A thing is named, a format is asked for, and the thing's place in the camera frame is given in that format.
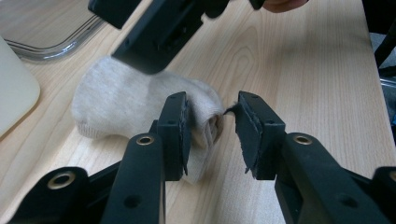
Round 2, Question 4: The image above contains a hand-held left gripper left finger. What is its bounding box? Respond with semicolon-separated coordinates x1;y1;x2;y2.
101;91;192;224

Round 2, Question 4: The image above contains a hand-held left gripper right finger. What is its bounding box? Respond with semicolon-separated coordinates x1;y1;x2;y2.
233;91;391;224

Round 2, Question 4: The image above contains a beige sock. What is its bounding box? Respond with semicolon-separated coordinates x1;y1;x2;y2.
71;55;226;185

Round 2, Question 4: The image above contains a clear lid with white knob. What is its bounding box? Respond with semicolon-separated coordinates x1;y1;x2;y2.
0;0;106;61

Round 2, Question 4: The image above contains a white compartment storage box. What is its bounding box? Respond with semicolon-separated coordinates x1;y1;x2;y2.
0;35;42;138

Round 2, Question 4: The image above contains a black tripod stand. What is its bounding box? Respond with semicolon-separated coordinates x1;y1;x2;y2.
362;0;396;78

